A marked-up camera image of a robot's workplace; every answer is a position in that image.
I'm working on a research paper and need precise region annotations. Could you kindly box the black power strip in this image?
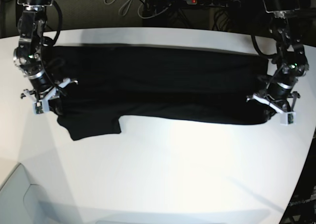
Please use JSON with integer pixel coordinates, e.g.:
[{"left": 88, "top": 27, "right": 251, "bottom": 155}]
[{"left": 186, "top": 0, "right": 241, "bottom": 8}]

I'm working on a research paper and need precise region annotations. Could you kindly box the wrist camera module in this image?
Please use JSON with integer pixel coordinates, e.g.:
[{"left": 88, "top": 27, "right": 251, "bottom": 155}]
[
  {"left": 280, "top": 112, "right": 296, "bottom": 126},
  {"left": 33, "top": 101, "right": 50, "bottom": 114}
]

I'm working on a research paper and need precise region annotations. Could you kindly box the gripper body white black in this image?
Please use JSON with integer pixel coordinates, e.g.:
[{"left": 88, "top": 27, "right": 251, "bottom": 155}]
[
  {"left": 20, "top": 78, "right": 78, "bottom": 111},
  {"left": 246, "top": 85, "right": 300, "bottom": 114}
]

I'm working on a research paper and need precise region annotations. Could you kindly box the white bin corner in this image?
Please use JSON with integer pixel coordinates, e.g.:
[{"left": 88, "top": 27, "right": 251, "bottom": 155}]
[{"left": 0, "top": 164, "right": 45, "bottom": 224}]

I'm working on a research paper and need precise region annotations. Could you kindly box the black graphic t-shirt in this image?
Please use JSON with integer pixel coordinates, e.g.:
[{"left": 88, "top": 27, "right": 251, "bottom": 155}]
[{"left": 43, "top": 46, "right": 275, "bottom": 141}]

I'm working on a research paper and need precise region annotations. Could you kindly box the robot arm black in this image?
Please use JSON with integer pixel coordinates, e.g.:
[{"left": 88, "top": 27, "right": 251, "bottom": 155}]
[
  {"left": 247, "top": 0, "right": 309, "bottom": 125},
  {"left": 13, "top": 0, "right": 77, "bottom": 115}
]

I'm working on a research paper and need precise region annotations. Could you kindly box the white cable loop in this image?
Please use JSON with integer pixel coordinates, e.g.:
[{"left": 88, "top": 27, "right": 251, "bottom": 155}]
[{"left": 103, "top": 0, "right": 149, "bottom": 19}]

